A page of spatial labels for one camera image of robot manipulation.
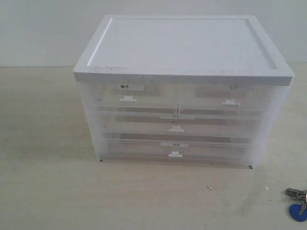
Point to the clear wide drawer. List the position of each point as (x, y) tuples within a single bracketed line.
[(203, 125), (182, 147)]

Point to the keys with blue tag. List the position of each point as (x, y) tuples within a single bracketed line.
[(298, 211)]

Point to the white plastic drawer cabinet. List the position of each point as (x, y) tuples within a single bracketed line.
[(179, 50)]

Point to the clear bottom wide drawer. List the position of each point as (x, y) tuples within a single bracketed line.
[(182, 147)]

